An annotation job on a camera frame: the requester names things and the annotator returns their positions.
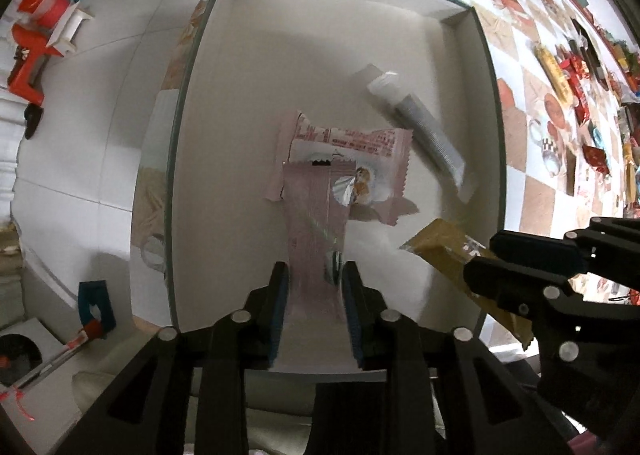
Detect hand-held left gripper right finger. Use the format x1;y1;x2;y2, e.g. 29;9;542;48
341;261;573;455

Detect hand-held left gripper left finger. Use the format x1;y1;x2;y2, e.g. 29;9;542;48
55;261;291;455

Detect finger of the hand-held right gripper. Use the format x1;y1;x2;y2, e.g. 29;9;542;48
489;216;640;287
462;257;640;437

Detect yellow snack packet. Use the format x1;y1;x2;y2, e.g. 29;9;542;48
399;218;536;351

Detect pink snack packet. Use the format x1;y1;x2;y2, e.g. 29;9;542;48
281;160;361;371
263;110;421;226

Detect white snack roll clear wrapper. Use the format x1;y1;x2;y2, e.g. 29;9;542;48
350;64;478;206

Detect rectangular storage tray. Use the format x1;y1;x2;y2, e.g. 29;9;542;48
131;0;506;376

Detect scattered snack packets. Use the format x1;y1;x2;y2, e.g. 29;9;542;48
530;10;640;208

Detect red pen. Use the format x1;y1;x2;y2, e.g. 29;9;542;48
10;322;101;396

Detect white box black disc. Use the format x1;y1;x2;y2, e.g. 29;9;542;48
0;317;83;455

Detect orange red hand tool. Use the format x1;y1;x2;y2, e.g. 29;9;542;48
7;25;63;106

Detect white plastic holder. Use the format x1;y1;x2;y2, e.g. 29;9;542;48
47;0;96;56

